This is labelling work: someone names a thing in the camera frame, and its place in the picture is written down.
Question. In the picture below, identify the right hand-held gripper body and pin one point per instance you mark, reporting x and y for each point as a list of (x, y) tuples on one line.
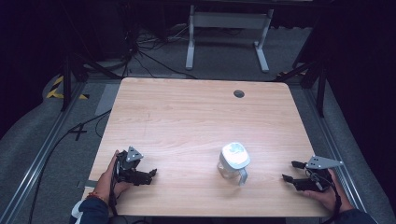
[(317, 175)]

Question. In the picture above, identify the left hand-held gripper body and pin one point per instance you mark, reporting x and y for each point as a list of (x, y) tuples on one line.
[(129, 165)]

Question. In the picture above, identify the clear pitcher with white lid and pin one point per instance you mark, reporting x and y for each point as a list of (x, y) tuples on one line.
[(234, 161)]

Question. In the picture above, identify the person's right hand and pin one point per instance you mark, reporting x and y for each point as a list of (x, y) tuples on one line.
[(333, 196)]

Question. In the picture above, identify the person's left hand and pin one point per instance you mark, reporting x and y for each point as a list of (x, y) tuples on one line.
[(107, 183)]

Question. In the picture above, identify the black metal stand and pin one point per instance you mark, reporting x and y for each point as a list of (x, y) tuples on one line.
[(320, 87), (66, 84)]

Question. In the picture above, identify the yellow black hazard tape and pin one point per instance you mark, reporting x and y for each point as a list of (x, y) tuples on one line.
[(56, 90)]

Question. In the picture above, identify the grey metal floor rail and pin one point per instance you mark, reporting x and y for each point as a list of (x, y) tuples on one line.
[(333, 146), (37, 161)]

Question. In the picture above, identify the white metal desk frame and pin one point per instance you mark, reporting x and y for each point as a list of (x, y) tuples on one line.
[(229, 20)]

